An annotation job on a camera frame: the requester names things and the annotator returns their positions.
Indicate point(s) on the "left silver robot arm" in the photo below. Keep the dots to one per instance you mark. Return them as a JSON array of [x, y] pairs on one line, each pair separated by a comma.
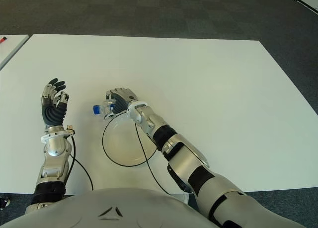
[[57, 148]]

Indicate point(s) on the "clear water bottle blue cap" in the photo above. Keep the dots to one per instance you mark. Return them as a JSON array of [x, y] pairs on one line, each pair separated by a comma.
[[96, 109]]

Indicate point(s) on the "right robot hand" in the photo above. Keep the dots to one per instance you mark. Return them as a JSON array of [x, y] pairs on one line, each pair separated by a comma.
[[124, 98]]

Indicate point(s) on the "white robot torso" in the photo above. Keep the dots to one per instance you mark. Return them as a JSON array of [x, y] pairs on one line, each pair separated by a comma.
[[111, 205]]

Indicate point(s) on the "grey table leg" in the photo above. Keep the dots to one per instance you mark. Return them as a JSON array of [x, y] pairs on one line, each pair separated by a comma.
[[181, 198]]

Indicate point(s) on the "red marker pen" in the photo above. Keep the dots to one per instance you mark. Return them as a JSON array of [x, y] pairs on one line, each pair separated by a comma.
[[2, 40]]

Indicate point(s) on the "white plate black rim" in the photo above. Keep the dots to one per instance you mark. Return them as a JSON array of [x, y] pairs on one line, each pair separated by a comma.
[[124, 143]]

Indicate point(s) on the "black metal stand frame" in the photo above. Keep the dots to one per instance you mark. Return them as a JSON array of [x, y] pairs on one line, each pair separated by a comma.
[[5, 202]]

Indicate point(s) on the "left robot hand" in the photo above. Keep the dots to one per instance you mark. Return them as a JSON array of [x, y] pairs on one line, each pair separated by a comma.
[[53, 115]]

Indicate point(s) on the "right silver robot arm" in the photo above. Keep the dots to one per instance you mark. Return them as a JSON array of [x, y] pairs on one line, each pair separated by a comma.
[[188, 158]]

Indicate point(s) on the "white side table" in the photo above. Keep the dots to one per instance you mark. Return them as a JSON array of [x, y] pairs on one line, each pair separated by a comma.
[[11, 50]]

